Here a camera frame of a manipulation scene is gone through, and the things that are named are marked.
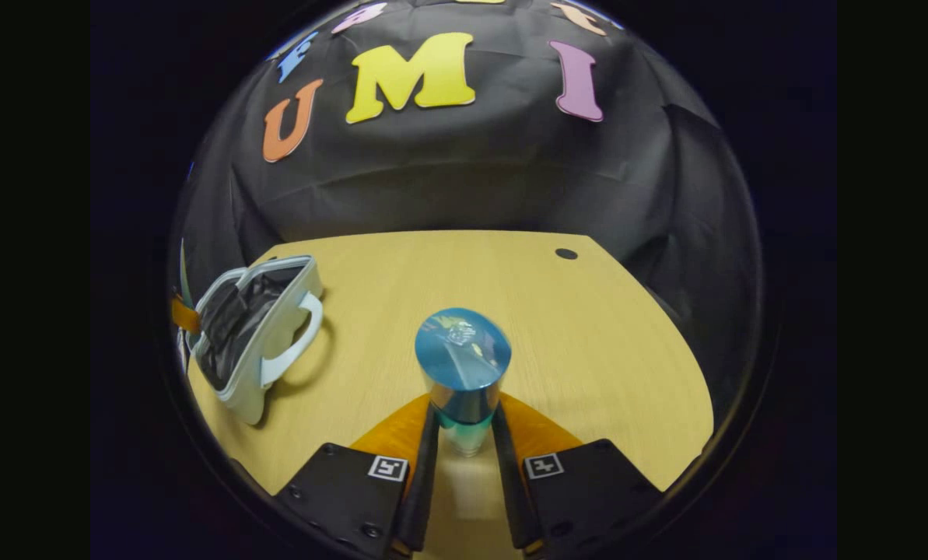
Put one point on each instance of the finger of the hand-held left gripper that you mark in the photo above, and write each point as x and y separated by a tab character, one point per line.
185	315

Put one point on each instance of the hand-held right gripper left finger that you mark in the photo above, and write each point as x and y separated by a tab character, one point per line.
425	482

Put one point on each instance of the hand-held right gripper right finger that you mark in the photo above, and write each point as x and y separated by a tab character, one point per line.
510	490

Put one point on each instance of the light blue suitcase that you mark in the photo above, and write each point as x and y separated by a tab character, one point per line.
238	327

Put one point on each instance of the teal bottle with blue cap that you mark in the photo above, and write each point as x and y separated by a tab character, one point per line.
464	350

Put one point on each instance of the black backdrop cloth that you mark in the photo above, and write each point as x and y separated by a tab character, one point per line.
471	171

